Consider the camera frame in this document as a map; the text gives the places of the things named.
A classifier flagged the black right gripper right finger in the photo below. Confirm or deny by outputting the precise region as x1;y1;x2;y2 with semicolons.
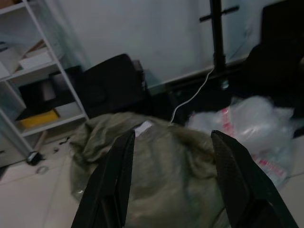
210;130;299;228

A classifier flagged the clear plastic bubble wrap bag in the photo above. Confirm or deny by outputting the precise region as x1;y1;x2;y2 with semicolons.
186;95;304;190

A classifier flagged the yellow flat box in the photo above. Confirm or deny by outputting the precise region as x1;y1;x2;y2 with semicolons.
19;109;60;128

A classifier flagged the white paper label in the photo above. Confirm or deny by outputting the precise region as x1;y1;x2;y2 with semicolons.
133;121;152;138

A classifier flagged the black box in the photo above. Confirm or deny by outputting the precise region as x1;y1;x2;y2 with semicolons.
18;79;57;105

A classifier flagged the small black device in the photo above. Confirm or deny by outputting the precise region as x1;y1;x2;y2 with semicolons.
26;152;43;166

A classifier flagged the white cardboard box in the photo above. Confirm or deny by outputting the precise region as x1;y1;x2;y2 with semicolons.
19;50;53;70

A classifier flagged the black metal stand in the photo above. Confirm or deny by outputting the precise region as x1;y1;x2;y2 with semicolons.
199;0;240;79

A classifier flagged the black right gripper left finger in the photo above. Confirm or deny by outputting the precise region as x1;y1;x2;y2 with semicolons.
71;131;136;228

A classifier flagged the black bag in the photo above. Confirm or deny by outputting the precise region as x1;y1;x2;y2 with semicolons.
237;4;304;119

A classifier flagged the white cable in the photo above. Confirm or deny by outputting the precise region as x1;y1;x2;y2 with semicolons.
171;67;216;124

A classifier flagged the white metal shelving unit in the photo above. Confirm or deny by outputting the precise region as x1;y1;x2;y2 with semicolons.
0;0;90;152

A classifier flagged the black padded chair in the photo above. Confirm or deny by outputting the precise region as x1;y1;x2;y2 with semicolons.
77;54;152;119

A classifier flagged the olive green woven sack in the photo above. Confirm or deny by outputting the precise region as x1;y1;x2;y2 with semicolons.
69;113;228;228

